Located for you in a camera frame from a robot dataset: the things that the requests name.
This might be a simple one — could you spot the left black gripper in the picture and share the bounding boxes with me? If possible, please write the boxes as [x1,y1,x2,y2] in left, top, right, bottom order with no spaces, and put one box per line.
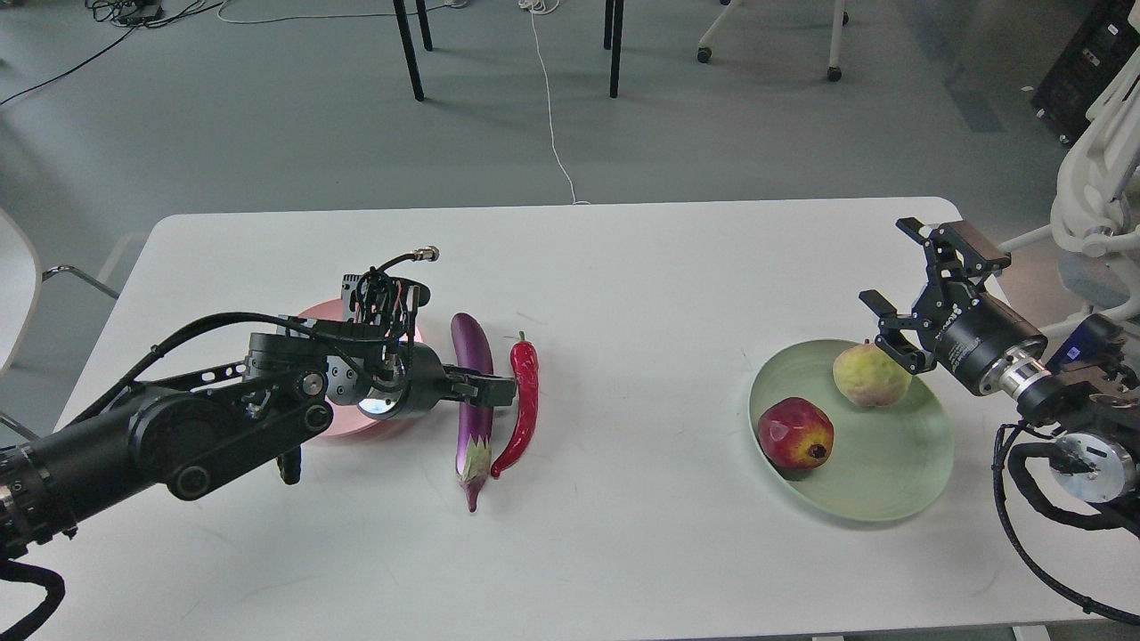
[355,344,518,421]

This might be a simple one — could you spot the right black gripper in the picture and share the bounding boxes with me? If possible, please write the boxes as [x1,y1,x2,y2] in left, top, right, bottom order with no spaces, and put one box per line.
[860,216,1047,396]

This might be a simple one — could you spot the purple eggplant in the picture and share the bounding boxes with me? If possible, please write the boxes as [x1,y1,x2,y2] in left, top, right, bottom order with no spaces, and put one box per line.
[451,313,492,514]

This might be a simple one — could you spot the red chili pepper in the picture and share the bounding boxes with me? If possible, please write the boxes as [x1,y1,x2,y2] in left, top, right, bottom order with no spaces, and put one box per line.
[490,331,539,479]

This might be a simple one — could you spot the red pomegranate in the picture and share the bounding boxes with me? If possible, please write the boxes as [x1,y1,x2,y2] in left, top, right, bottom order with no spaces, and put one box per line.
[756,397,834,470]

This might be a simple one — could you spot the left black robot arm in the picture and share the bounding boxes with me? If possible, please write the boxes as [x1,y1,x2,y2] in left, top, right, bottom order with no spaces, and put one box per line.
[3,248,518,640]

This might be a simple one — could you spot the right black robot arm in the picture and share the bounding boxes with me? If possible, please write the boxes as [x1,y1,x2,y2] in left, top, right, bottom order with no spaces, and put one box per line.
[860,216,1137,625]

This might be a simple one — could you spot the pink plate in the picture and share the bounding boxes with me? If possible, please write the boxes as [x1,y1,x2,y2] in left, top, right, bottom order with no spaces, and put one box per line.
[296,299,420,443]

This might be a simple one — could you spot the green plate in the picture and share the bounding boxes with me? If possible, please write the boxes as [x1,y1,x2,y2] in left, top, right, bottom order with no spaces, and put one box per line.
[749,339,956,524]

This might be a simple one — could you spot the white office chair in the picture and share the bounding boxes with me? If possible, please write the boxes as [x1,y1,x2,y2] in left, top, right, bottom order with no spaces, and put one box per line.
[1000,49,1139,336]

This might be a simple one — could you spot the white chair base with casters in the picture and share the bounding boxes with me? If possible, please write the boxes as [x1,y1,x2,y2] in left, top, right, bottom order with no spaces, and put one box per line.
[697,1,850,84]

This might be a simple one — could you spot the black computer case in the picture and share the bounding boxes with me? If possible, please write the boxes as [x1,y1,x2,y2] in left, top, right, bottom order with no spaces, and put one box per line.
[1031,1,1139,147]

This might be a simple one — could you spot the black table legs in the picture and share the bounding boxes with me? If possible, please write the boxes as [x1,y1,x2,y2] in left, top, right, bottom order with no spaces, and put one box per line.
[392,0,626,102]

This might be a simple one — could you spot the grey chair at left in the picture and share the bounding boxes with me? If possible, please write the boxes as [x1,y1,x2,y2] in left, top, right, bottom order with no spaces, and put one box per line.
[1,212,135,443]

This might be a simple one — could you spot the white floor cable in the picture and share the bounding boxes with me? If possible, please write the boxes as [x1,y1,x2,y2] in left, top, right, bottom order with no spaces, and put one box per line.
[518,0,592,206]

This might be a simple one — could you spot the black floor cables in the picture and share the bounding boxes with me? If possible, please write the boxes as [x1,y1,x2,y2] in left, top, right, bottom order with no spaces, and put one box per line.
[0,0,223,108]

